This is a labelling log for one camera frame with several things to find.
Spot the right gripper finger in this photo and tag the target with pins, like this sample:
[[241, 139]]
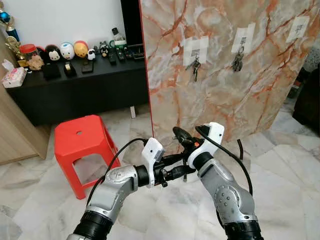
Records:
[[180, 131], [183, 141]]

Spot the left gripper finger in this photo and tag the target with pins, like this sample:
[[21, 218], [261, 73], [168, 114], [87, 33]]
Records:
[[179, 158], [181, 172]]

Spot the black board stand leg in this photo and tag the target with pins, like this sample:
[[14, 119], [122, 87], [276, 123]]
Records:
[[240, 150]]

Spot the silver key bunch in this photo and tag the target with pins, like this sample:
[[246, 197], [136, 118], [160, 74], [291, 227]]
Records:
[[195, 67]]

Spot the red plastic stool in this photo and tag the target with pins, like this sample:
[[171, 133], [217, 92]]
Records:
[[82, 137]]

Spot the dark key bunch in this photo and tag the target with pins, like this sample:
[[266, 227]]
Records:
[[237, 62]]

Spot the black remote control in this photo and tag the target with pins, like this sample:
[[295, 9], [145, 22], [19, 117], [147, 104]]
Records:
[[112, 56], [124, 54]]

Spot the black low TV bench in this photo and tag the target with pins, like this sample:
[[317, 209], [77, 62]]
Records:
[[85, 95]]

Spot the small black white cat figure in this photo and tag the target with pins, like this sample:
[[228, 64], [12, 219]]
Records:
[[104, 49]]

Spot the clear plastic bottle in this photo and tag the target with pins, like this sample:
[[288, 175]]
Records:
[[118, 37]]

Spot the small flat black case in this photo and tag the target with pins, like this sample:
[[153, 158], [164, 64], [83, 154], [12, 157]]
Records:
[[87, 67]]

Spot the small panda figure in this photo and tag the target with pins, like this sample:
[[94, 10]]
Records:
[[91, 54]]

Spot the black sofa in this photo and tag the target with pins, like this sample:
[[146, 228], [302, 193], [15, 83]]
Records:
[[307, 107]]

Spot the black television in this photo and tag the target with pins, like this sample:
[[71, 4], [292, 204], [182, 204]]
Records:
[[131, 20]]

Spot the black box with gold item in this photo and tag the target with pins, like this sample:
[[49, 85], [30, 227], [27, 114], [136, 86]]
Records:
[[70, 69]]

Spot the orange round plush toy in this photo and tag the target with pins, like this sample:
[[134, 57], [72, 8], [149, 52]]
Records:
[[81, 49]]

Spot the white round plush toy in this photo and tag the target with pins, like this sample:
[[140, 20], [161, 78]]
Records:
[[67, 51]]

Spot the plain black box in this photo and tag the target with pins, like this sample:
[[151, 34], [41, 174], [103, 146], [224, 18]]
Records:
[[51, 71]]

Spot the black mouse plush toy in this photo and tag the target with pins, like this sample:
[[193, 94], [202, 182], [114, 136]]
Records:
[[53, 53]]

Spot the light wooden cabinet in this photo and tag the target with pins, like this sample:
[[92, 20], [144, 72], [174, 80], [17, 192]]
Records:
[[15, 130]]

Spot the brown fluffy ornament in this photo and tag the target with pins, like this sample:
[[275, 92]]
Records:
[[35, 63]]

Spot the red lidded glass jar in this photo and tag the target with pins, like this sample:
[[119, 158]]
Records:
[[27, 49]]

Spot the pink tissue pack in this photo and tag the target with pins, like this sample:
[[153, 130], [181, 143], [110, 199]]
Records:
[[13, 76]]

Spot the gold trophy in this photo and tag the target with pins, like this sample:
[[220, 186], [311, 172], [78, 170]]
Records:
[[17, 52]]

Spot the blue globe trophy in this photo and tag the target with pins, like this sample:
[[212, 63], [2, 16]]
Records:
[[7, 22]]

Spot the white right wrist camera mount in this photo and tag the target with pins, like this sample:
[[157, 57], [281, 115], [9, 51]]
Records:
[[210, 137]]

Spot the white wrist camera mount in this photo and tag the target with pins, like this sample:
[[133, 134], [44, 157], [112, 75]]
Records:
[[210, 137], [151, 150]]

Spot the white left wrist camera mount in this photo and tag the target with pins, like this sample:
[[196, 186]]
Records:
[[151, 150]]

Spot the white taped wall hook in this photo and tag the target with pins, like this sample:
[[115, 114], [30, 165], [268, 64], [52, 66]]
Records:
[[195, 47], [298, 29], [243, 36]]

